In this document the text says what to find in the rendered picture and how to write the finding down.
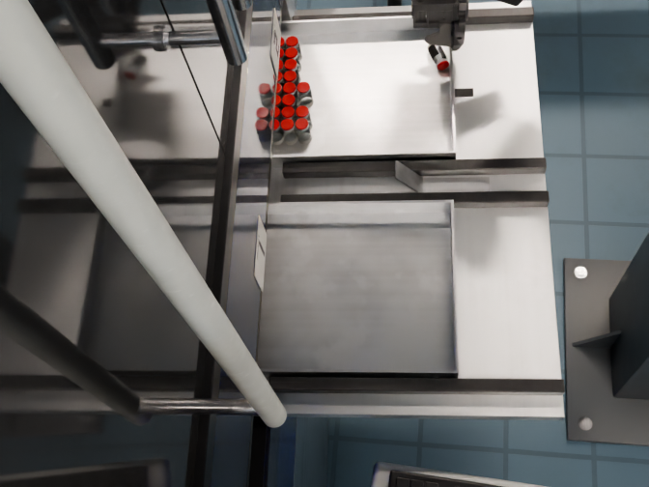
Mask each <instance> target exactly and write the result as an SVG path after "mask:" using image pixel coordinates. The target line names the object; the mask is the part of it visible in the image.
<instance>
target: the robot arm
mask: <svg viewBox="0 0 649 487"><path fill-rule="evenodd" d="M497 1H500V2H503V3H506V4H509V5H512V6H515V7H517V6H518V5H519V4H520V3H521V2H522V1H523V0H497ZM468 2H469V0H411V18H413V28H439V30H438V31H437V32H435V33H433V34H431V35H428V36H426V37H425V42H426V43H428V44H434V45H442V46H449V47H451V48H452V51H457V50H458V49H460V48H461V46H462V45H463V44H464V41H465V32H466V20H468Z"/></svg>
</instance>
